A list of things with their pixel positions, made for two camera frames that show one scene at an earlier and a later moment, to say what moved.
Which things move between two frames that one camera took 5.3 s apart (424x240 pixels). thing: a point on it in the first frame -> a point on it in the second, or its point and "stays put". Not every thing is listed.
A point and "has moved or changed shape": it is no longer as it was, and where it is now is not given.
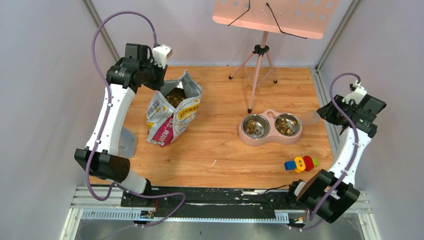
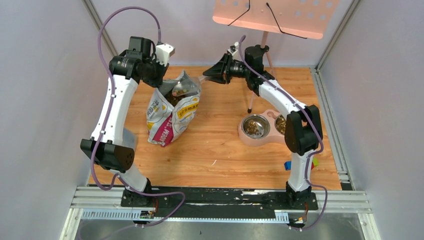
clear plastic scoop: (309, 117) has moved or changed shape
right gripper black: (326, 113) -> (220, 73)
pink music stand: (305, 18) stays put
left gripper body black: (158, 81) stays put
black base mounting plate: (179, 202) stays put
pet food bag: (172, 110) stays put
